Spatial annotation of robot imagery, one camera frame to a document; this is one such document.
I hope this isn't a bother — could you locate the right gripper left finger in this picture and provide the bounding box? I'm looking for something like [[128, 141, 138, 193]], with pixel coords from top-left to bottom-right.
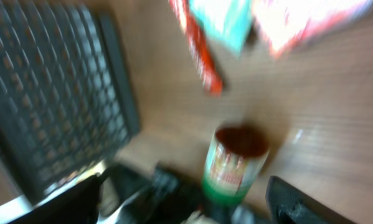
[[10, 175, 101, 224]]

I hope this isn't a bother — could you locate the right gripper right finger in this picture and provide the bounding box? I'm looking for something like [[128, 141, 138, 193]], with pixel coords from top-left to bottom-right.
[[266, 176, 354, 224]]

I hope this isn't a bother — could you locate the green lid jar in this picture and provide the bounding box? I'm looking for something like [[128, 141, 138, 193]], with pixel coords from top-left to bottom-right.
[[202, 124, 270, 205]]

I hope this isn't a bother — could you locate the red sachet stick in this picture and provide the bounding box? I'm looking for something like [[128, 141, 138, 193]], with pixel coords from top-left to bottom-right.
[[168, 0, 224, 96]]

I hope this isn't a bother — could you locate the red tissue packet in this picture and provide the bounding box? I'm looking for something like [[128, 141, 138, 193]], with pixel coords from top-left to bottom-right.
[[251, 0, 373, 57]]

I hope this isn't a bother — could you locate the teal tissue packet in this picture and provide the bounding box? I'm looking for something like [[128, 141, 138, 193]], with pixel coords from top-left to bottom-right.
[[189, 0, 253, 55]]

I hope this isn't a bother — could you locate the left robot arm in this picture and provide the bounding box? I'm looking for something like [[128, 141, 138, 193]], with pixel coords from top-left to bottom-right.
[[102, 164, 204, 224]]

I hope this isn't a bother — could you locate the grey plastic mesh basket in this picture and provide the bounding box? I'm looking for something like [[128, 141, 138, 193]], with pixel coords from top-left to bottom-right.
[[0, 1, 141, 205]]

